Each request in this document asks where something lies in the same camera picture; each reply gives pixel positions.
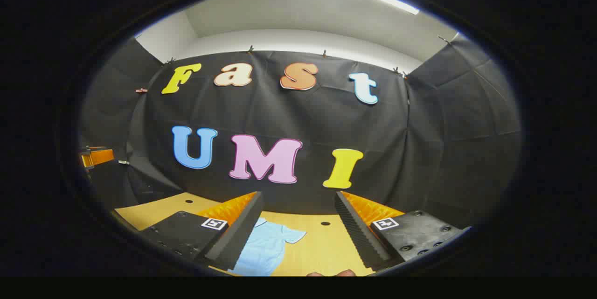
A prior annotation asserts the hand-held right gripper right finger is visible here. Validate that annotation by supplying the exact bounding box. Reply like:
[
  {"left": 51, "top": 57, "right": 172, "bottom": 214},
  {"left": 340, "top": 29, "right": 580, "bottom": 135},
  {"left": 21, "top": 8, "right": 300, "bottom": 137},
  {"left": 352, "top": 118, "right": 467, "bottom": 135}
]
[{"left": 334, "top": 191, "right": 472, "bottom": 271}]

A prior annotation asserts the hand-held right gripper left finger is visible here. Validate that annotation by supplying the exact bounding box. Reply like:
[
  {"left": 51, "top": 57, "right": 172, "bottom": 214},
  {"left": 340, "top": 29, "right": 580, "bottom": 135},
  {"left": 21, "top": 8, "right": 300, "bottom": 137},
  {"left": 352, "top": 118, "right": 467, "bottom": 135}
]
[{"left": 139, "top": 191, "right": 264, "bottom": 271}]

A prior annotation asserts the ceiling light strip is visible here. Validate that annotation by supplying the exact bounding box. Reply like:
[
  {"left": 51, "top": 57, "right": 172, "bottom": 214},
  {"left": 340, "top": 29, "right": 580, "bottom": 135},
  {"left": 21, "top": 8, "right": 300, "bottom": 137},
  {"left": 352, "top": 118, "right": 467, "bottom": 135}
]
[{"left": 354, "top": 0, "right": 420, "bottom": 15}]

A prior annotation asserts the light blue T-shirt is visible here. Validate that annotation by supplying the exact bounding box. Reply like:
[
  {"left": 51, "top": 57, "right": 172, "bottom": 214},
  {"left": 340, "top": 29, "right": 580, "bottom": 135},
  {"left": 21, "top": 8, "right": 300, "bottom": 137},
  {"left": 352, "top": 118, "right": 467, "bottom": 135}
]
[{"left": 229, "top": 217, "right": 307, "bottom": 277}]

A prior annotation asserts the black backdrop cloth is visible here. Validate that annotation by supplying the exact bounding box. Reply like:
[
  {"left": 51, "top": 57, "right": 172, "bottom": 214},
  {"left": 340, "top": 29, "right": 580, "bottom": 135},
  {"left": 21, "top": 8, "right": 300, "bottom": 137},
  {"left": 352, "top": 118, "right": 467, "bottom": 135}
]
[{"left": 79, "top": 33, "right": 522, "bottom": 229}]

